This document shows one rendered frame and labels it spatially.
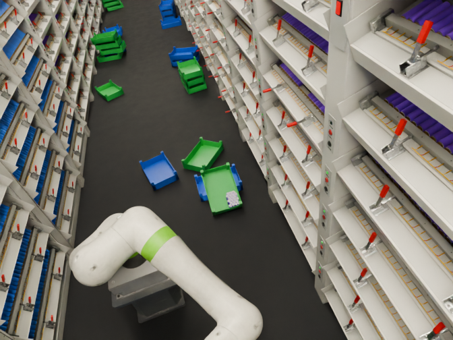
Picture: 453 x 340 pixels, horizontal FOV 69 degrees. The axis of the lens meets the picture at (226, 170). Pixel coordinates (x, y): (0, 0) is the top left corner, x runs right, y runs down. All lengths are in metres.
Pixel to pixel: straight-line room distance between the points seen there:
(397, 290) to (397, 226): 0.21
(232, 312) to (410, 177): 0.56
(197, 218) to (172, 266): 1.19
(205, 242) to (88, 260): 1.12
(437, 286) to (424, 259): 0.06
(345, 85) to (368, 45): 0.12
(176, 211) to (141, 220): 1.23
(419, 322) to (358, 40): 0.71
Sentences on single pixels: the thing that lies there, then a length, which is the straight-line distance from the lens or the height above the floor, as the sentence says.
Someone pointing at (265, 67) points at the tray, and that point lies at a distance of 1.57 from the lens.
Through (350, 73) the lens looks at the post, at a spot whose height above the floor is 1.23.
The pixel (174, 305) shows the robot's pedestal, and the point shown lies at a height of 0.03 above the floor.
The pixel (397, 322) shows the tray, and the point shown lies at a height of 0.54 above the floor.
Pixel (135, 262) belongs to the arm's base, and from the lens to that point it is 1.57.
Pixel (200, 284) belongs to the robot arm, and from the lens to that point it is 0.97.
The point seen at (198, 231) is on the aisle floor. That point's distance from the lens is 2.10.
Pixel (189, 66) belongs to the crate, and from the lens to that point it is 3.64.
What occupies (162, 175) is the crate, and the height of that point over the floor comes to 0.00.
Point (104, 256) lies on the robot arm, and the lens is 1.02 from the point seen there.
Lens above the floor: 1.63
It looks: 42 degrees down
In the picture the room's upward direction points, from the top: 12 degrees counter-clockwise
